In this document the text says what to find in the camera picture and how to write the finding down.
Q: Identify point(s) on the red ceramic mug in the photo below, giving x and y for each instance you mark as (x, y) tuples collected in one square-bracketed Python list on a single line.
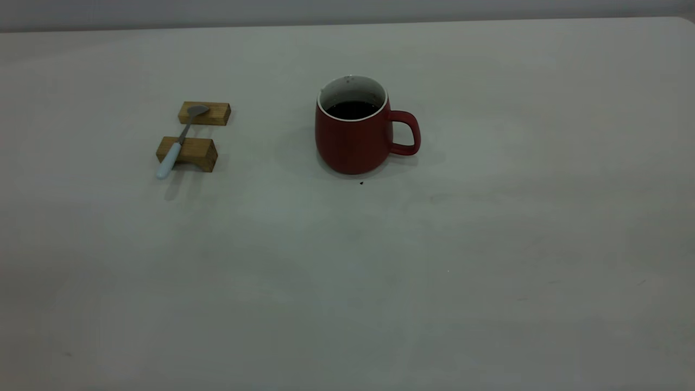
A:
[(353, 144)]

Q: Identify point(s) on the dark coffee liquid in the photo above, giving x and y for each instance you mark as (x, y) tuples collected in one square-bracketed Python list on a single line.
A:
[(353, 110)]

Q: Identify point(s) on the flat rectangular wooden block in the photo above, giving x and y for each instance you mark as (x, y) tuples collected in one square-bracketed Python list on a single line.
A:
[(217, 114)]

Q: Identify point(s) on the arched wooden block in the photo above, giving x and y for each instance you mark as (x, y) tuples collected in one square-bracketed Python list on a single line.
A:
[(198, 151)]

